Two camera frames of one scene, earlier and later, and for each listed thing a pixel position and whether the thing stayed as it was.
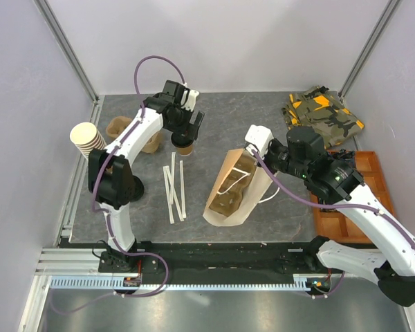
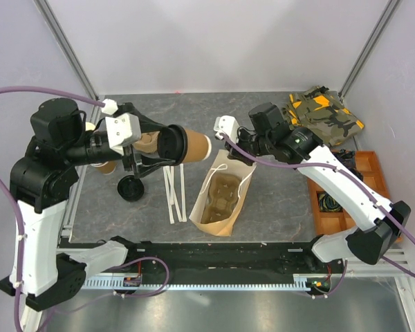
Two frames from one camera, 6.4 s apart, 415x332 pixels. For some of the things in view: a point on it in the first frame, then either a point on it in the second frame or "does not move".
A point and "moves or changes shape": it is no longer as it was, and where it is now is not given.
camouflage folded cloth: (319, 108) does not move
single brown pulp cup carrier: (231, 191) moves or changes shape
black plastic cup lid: (181, 141) moves or changes shape
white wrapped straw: (169, 196) does not move
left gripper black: (191, 129) to (146, 165)
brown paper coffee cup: (185, 151) to (199, 146)
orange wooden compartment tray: (333, 224) does not move
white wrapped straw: (182, 192) does not move
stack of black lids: (137, 189) does not move
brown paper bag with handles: (241, 187) moves or changes shape
